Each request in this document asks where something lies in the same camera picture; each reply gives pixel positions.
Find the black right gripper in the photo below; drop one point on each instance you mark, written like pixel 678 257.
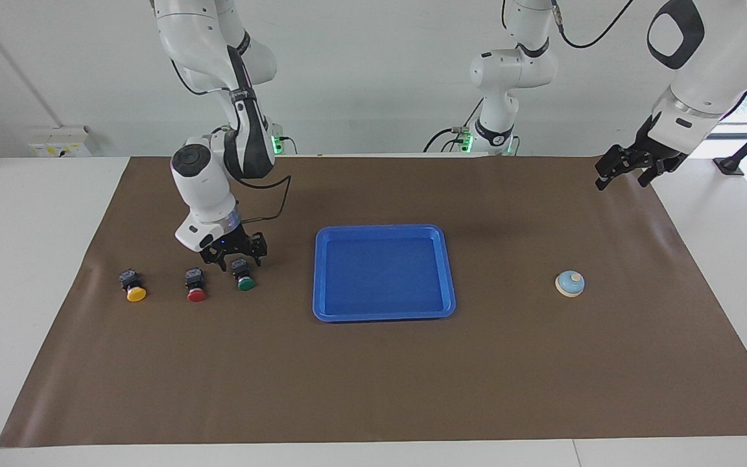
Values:
pixel 234 243

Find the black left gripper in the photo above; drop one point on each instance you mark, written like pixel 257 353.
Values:
pixel 652 149

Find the green push button switch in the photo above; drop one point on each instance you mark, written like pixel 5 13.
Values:
pixel 246 283

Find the red push button switch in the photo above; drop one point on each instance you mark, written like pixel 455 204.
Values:
pixel 196 294

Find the yellow push button switch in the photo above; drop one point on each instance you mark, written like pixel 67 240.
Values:
pixel 135 293

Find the light blue desk bell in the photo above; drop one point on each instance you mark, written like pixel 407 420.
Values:
pixel 568 284

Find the blue plastic tray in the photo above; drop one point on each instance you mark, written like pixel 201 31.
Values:
pixel 380 279

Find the brown table mat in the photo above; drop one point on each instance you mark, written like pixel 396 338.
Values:
pixel 412 376

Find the white wall socket box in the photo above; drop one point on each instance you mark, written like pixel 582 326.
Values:
pixel 56 143

